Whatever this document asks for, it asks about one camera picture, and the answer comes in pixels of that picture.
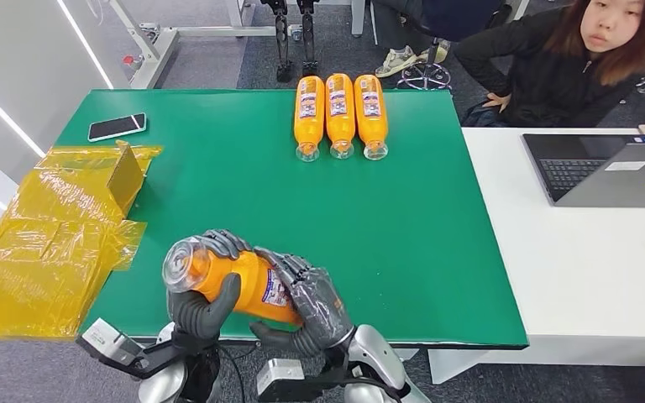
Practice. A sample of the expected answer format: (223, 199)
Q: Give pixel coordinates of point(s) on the yellow film wrapped cardboard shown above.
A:
(50, 239)

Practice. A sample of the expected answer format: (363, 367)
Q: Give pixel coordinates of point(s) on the white table leg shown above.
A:
(467, 364)

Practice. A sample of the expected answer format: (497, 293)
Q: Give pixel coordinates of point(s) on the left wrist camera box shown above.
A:
(105, 342)

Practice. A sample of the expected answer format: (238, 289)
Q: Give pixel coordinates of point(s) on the red knob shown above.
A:
(131, 61)

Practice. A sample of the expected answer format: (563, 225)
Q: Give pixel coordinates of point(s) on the black open laptop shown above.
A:
(570, 167)

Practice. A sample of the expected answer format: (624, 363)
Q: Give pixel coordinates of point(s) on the green table mat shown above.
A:
(328, 222)

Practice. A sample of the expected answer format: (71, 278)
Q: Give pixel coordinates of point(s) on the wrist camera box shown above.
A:
(278, 378)
(105, 342)

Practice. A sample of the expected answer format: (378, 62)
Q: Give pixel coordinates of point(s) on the seated person with sneakers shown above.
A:
(434, 19)

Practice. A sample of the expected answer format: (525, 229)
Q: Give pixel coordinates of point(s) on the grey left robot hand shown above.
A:
(197, 317)

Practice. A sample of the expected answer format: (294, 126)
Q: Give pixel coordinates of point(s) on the black robot leg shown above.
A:
(308, 39)
(283, 39)

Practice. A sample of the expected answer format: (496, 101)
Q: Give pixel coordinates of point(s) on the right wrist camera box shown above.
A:
(278, 378)

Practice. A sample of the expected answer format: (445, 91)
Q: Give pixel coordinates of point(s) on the chrome office chair base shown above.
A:
(425, 75)

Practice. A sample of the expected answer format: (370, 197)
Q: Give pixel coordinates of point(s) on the orange juice bottle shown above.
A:
(244, 283)
(371, 111)
(340, 108)
(309, 111)

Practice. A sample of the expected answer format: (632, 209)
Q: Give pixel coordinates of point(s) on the white metal frame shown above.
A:
(158, 47)

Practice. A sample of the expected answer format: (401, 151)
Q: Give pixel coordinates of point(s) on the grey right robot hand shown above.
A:
(317, 311)

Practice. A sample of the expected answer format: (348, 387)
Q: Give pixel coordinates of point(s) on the grey closed laptop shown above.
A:
(628, 181)

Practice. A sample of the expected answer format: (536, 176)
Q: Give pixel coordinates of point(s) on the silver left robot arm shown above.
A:
(161, 384)

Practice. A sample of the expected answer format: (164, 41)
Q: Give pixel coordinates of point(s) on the person's hand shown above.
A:
(498, 103)

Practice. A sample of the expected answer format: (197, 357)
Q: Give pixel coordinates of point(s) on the black smartphone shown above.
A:
(116, 127)

